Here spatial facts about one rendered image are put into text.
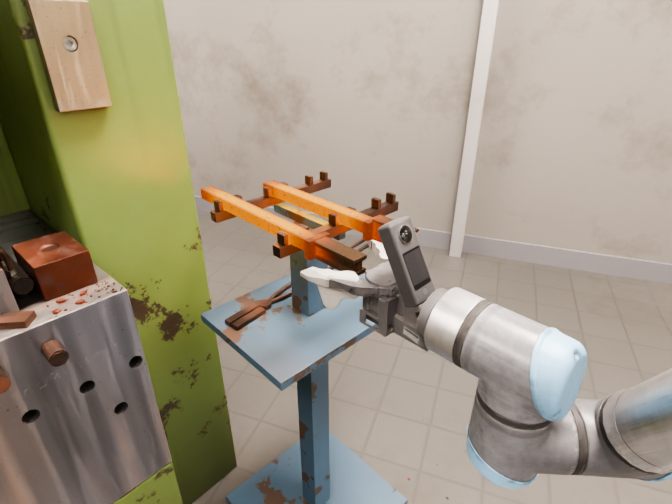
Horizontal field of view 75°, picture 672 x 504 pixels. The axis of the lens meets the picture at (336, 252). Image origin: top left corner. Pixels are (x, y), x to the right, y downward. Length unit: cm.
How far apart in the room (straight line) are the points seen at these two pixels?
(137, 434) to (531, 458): 72
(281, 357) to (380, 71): 215
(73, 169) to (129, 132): 13
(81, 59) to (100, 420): 64
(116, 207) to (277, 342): 43
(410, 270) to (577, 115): 224
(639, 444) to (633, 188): 239
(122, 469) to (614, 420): 86
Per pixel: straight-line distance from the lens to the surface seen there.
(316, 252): 71
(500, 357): 52
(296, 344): 92
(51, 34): 91
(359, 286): 59
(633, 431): 57
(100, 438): 97
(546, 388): 51
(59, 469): 98
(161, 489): 115
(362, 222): 78
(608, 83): 273
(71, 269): 85
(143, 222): 103
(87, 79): 93
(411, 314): 61
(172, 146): 103
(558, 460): 62
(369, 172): 291
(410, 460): 167
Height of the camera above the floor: 132
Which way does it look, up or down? 28 degrees down
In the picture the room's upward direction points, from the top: straight up
